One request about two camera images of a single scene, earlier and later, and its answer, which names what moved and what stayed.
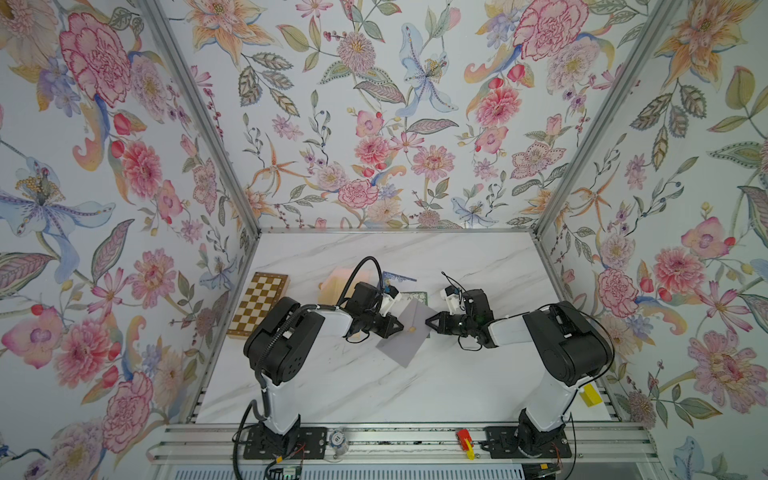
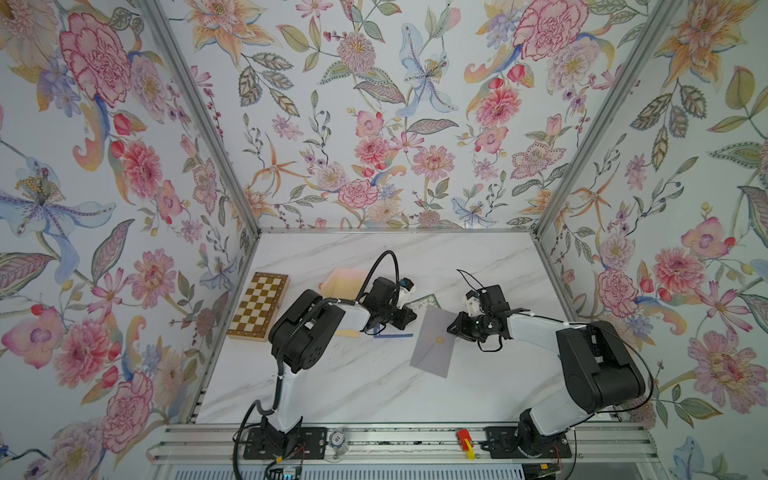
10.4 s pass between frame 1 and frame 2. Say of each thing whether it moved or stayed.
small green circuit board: stayed
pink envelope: stayed
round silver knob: stayed
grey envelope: moved
